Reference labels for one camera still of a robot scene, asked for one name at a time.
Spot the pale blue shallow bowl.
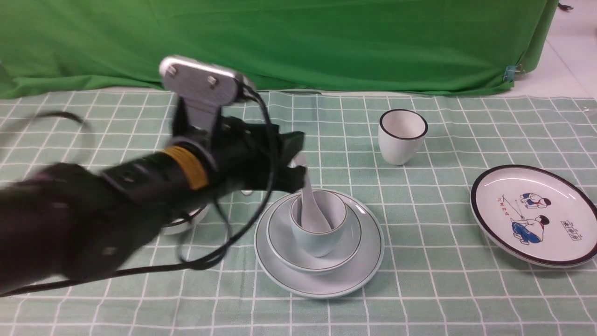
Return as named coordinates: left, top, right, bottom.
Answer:
left=266, top=193, right=364, bottom=273

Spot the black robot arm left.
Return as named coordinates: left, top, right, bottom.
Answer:
left=1, top=117, right=306, bottom=297

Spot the blue binder clip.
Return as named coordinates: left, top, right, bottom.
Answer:
left=502, top=65, right=521, bottom=83

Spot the pale blue ceramic cup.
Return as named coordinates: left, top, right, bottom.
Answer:
left=290, top=189, right=348, bottom=257

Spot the pale blue ceramic spoon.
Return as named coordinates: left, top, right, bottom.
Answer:
left=294, top=152, right=331, bottom=234

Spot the white cup black rim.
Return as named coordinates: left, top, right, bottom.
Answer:
left=378, top=109, right=429, bottom=166

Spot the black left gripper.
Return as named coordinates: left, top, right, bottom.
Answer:
left=200, top=117, right=307, bottom=196

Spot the green checkered tablecloth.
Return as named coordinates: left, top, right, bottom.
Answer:
left=1, top=92, right=596, bottom=336

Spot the white bowl black rim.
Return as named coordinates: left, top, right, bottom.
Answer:
left=160, top=205, right=210, bottom=235

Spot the pale blue round plate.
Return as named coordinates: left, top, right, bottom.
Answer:
left=254, top=193, right=385, bottom=299

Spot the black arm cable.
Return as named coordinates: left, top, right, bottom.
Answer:
left=0, top=86, right=280, bottom=297

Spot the green backdrop cloth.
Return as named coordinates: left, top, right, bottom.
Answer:
left=0, top=0, right=558, bottom=98

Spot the white plate cartoon print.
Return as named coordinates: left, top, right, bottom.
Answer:
left=470, top=165, right=597, bottom=268

